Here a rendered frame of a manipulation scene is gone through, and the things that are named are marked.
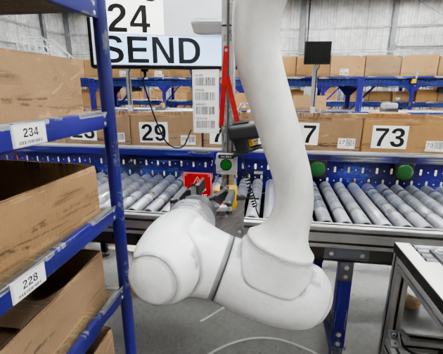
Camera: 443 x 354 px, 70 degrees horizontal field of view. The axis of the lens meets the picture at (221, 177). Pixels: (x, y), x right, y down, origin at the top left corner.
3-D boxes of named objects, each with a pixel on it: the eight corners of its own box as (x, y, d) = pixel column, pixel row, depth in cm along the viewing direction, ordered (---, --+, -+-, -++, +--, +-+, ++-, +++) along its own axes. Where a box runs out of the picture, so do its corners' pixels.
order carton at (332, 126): (278, 151, 162) (280, 116, 157) (277, 141, 190) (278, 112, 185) (360, 153, 156) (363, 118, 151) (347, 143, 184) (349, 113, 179)
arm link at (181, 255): (148, 247, 57) (218, 274, 56) (105, 303, 42) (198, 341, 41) (164, 194, 53) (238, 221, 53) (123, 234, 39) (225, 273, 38)
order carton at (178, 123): (131, 146, 174) (129, 114, 169) (151, 138, 201) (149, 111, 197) (202, 148, 167) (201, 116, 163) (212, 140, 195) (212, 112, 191)
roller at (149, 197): (124, 221, 121) (123, 208, 120) (167, 182, 170) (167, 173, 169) (136, 222, 120) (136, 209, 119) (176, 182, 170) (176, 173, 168)
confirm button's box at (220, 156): (215, 174, 104) (215, 154, 102) (216, 172, 107) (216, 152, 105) (236, 175, 103) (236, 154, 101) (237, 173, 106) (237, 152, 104)
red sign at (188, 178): (183, 207, 111) (182, 171, 107) (184, 206, 112) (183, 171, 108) (229, 210, 108) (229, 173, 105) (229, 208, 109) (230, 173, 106)
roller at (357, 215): (358, 237, 108) (360, 223, 107) (332, 189, 158) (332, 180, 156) (374, 237, 108) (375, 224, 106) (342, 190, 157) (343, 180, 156)
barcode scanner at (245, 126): (268, 154, 96) (265, 119, 94) (230, 159, 98) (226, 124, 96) (269, 150, 102) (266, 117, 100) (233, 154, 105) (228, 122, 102)
